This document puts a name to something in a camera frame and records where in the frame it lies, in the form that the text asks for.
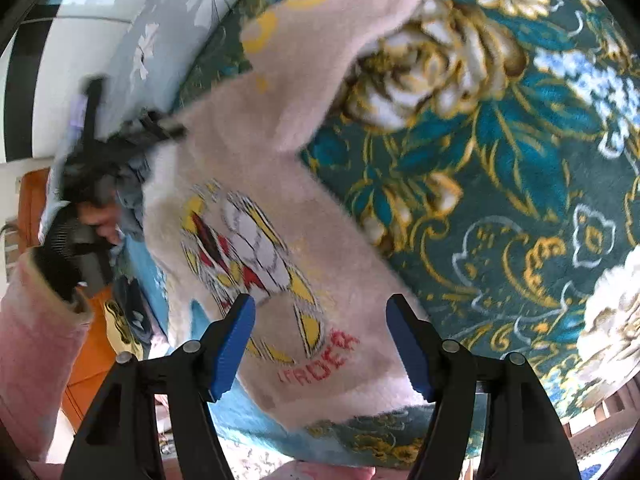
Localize wooden slatted furniture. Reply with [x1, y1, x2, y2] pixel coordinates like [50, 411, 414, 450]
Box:
[560, 375, 640, 480]

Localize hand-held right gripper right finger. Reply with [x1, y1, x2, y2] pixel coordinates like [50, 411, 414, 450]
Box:
[385, 293, 583, 480]

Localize green floral blanket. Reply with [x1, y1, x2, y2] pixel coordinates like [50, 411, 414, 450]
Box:
[120, 0, 640, 470]

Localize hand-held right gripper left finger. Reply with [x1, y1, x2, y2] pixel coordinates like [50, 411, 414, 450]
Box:
[60, 293, 257, 480]

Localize light blue floral duvet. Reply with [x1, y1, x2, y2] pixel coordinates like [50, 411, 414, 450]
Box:
[40, 0, 281, 241]

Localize white glossy wardrobe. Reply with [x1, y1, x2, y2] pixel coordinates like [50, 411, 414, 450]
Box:
[0, 0, 166, 166]

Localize person's left forearm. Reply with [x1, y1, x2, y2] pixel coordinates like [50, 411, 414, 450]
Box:
[0, 200, 117, 463]

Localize pink fuzzy sweater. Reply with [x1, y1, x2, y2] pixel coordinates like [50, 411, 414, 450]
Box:
[142, 0, 451, 433]

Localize person's left hand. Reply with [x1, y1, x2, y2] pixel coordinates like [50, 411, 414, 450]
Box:
[77, 201, 126, 247]

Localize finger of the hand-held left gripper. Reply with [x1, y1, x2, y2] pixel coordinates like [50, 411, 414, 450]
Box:
[134, 109, 189, 149]

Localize yellow-green cloth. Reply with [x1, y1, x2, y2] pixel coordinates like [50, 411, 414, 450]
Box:
[104, 300, 147, 358]

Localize black cloth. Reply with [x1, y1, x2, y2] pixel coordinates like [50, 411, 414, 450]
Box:
[114, 275, 153, 343]

